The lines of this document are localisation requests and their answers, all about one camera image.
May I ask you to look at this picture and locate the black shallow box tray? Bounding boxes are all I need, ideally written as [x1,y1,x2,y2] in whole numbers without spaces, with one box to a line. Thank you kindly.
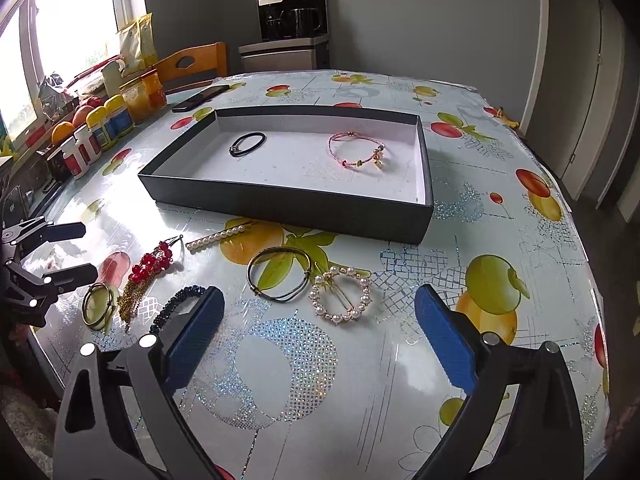
[137,106,435,246]

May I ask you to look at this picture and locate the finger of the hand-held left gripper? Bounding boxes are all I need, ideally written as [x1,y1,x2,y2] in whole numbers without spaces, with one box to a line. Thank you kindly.
[5,260,98,328]
[0,217,86,257]

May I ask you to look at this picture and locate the yellow capped blue bottle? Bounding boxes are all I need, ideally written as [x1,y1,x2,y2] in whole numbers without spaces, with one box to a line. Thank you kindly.
[85,107,117,153]
[104,94,135,138]

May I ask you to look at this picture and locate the pink cord charm bracelet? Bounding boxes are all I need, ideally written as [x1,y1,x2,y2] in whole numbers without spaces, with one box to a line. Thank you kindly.
[327,131,388,172]

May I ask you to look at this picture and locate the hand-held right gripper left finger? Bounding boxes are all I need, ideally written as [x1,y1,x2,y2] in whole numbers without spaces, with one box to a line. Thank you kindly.
[52,286,226,480]

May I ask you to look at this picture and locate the white plastic bottle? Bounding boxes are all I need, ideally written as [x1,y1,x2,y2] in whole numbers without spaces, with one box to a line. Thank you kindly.
[102,60,126,98]

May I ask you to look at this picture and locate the round pearl hair clip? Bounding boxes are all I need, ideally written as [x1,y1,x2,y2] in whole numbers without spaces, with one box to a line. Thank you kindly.
[310,266,373,328]

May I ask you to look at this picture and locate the pearl bar hair clip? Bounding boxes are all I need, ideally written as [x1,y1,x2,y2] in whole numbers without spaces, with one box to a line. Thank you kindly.
[185,226,246,252]

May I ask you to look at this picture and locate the white and red bottle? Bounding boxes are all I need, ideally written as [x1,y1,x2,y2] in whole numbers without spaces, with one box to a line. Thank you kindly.
[60,139,91,181]
[74,125,103,166]

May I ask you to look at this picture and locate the gold hoop ring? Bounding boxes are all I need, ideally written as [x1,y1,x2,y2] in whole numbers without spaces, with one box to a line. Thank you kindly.
[81,282,121,333]

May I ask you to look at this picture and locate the fruit printed tablecloth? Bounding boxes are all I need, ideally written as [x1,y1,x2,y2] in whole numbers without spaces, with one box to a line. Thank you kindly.
[20,69,613,480]

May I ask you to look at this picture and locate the black smartphone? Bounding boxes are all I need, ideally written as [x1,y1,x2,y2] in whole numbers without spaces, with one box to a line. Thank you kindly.
[171,84,231,113]

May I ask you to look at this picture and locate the yellow peel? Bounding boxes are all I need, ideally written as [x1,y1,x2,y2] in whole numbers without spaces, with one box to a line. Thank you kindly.
[495,106,521,131]

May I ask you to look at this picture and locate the orange lidded jar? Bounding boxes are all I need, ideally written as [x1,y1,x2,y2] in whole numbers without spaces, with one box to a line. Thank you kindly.
[141,70,167,108]

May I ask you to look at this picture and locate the black and gold hair tie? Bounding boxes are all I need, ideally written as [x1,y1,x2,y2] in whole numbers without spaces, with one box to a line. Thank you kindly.
[247,246,317,303]

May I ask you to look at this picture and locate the red beaded tassel hair clip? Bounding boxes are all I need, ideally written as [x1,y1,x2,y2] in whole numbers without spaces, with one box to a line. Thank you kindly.
[117,235,185,326]

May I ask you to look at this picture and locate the silver foil bag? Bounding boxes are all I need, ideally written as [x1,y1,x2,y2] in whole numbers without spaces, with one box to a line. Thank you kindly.
[37,75,76,121]

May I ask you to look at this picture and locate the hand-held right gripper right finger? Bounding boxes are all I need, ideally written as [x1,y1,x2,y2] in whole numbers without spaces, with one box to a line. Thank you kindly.
[410,284,586,480]

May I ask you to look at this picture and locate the wooden chair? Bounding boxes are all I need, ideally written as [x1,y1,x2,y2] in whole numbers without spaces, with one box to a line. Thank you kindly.
[150,42,228,96]

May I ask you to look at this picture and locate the glass honey jar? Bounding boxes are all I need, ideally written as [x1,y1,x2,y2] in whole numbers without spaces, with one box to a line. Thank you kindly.
[119,77,151,126]

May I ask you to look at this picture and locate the dark beaded bracelet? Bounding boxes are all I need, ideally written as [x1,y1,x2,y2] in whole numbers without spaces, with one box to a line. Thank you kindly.
[149,285,208,336]

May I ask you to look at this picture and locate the window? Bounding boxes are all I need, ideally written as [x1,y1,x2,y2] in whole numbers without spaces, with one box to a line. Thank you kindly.
[0,0,146,146]

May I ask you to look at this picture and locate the black water dispenser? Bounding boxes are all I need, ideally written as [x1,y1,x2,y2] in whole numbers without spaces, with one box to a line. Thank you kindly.
[238,0,331,73]

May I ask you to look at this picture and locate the white door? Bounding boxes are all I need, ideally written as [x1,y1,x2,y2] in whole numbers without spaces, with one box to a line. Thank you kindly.
[520,0,640,211]

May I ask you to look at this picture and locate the yellow bags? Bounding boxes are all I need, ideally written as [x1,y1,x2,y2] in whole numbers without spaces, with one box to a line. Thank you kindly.
[117,12,158,73]

